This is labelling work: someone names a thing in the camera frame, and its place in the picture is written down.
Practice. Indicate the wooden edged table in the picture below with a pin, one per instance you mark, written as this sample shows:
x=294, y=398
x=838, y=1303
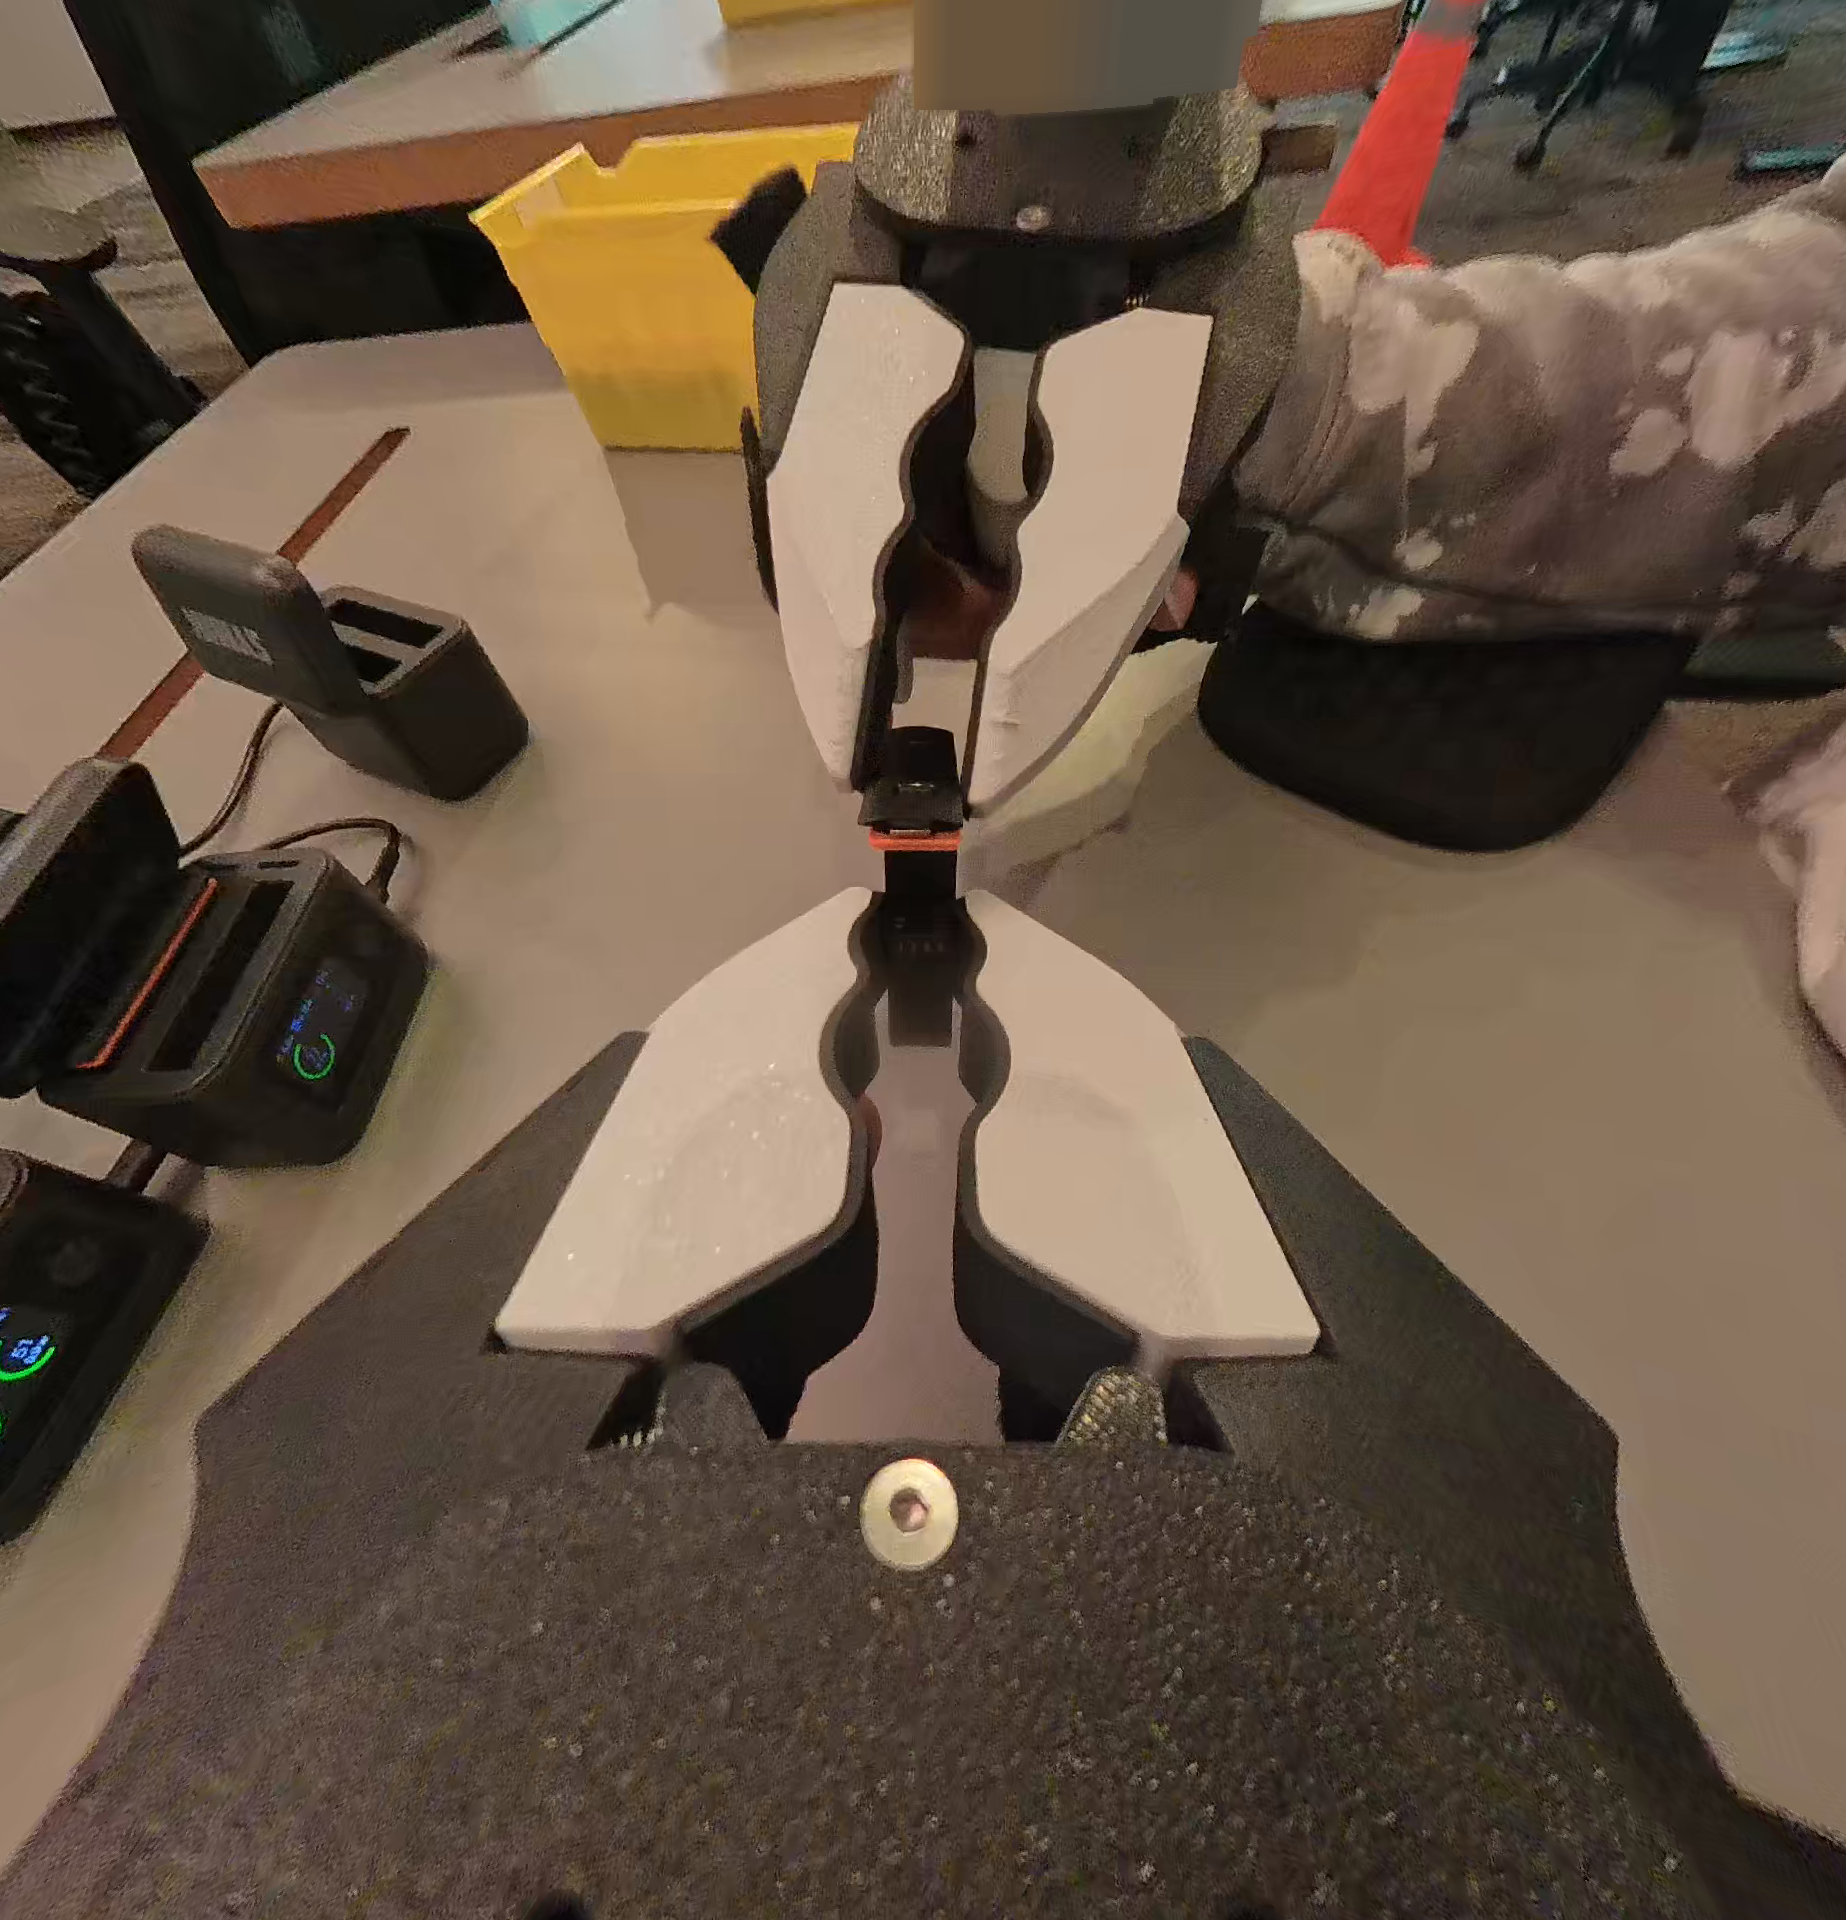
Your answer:
x=563, y=122

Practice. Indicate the black battery charging case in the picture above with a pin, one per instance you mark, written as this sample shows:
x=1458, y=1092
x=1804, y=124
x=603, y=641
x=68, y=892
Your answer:
x=247, y=1111
x=411, y=721
x=83, y=1277

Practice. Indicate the black battery orange rim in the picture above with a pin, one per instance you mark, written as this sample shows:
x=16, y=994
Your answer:
x=144, y=976
x=916, y=901

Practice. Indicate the black office chair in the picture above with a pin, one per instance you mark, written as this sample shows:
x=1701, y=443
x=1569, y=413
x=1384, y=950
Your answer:
x=53, y=361
x=188, y=122

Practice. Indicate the red cloth piece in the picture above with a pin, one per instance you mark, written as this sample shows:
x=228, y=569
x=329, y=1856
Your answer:
x=1402, y=136

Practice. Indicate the person's right forearm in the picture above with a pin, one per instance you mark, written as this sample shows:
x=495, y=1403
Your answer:
x=1538, y=421

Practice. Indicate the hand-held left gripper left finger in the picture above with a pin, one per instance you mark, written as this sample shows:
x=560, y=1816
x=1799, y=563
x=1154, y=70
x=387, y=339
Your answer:
x=683, y=1186

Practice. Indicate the black chair base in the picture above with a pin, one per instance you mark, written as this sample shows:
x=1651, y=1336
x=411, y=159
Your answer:
x=1598, y=62

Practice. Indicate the person's right hand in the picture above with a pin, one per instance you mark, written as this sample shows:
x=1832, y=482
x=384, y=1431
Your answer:
x=952, y=602

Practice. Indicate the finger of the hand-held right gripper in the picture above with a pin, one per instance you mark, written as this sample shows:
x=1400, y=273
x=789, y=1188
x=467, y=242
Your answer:
x=832, y=496
x=1118, y=496

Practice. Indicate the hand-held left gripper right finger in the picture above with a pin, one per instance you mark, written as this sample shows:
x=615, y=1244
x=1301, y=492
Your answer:
x=1133, y=1186

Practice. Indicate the yellow plastic bin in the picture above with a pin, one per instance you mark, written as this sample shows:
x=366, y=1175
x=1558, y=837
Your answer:
x=622, y=302
x=803, y=11

